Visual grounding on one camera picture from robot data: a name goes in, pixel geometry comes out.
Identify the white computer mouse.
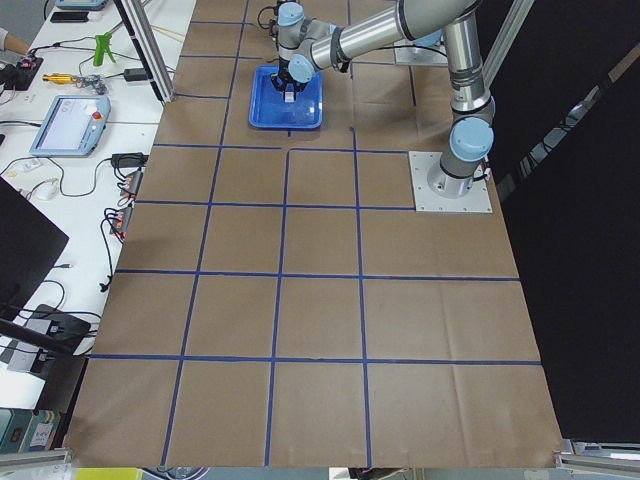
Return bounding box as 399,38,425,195
35,183,58,201

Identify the aluminium frame post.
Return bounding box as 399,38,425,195
114,0,175,105

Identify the teach pendant tablet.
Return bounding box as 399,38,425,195
29,95,111,157

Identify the green clamp tool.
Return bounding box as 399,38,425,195
92,32,116,67

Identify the black monitor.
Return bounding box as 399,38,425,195
0,180,69,321

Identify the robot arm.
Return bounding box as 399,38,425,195
271,1,336,103
276,1,495,199

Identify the black hub box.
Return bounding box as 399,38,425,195
25,304,91,355

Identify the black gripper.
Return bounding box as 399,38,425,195
271,58,305,98

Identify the blue plastic tray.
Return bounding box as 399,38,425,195
248,65,323,130

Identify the yellow tool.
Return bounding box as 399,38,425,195
42,73,78,85

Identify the black power adapter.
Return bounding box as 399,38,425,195
123,68,148,82

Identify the brown paper table cover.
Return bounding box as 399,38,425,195
65,1,561,468

